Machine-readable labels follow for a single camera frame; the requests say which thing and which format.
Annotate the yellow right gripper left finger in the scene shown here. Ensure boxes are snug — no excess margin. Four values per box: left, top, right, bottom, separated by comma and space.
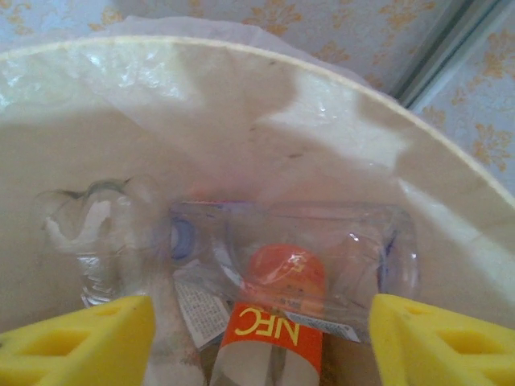
0, 294, 156, 386

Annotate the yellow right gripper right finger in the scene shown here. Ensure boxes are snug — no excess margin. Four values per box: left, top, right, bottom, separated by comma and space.
369, 292, 515, 386

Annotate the clear plastic bottle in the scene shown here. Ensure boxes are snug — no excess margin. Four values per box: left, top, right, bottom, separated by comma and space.
35, 176, 162, 310

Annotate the large clear white label bottle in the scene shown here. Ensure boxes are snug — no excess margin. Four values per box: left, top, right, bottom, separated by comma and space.
175, 279, 229, 353

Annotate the clear bottle white green cap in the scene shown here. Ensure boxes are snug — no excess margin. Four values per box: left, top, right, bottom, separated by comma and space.
167, 199, 420, 345

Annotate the orange NFC label bottle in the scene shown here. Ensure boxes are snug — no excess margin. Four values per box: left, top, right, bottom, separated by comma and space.
211, 301, 325, 386

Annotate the orange juice bottle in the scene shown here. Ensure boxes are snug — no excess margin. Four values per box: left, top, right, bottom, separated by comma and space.
245, 242, 328, 318

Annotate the round white bin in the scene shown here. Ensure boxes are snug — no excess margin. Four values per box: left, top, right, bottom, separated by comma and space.
0, 34, 515, 386

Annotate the aluminium frame post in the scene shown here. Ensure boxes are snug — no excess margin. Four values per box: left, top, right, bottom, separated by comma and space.
392, 0, 515, 109

